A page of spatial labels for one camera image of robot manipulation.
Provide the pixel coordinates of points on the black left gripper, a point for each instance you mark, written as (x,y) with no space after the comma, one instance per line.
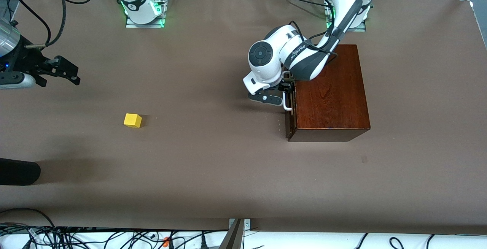
(286,86)

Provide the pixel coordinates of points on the dark brown wooden cabinet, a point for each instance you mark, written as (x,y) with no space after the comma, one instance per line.
(331,89)

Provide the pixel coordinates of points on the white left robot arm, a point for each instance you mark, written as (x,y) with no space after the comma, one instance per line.
(266,59)

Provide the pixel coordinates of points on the black rounded object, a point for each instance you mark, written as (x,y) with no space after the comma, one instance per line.
(19,171)

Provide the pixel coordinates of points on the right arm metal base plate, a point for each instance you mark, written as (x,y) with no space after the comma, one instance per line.
(131,25)

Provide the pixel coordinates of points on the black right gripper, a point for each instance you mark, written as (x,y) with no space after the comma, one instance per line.
(27,62)

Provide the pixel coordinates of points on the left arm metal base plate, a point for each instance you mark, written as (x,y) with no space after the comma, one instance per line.
(359,29)

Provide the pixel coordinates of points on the orange connector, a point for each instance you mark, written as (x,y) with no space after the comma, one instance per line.
(166,242)

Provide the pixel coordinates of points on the yellow cube block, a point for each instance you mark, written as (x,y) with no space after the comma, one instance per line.
(132,120)

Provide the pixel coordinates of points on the metal mounting bracket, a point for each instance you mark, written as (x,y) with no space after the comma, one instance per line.
(236,233)

